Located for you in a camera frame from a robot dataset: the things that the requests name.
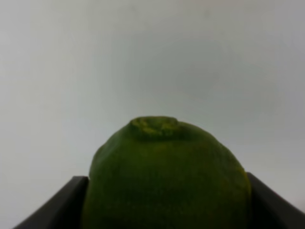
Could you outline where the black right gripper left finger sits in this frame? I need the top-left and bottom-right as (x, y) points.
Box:
(15, 176), (89, 229)

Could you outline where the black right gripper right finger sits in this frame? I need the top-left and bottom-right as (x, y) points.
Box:
(247, 172), (305, 229)

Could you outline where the green papaya fruit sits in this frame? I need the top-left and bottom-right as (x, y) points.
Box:
(81, 116), (251, 229)

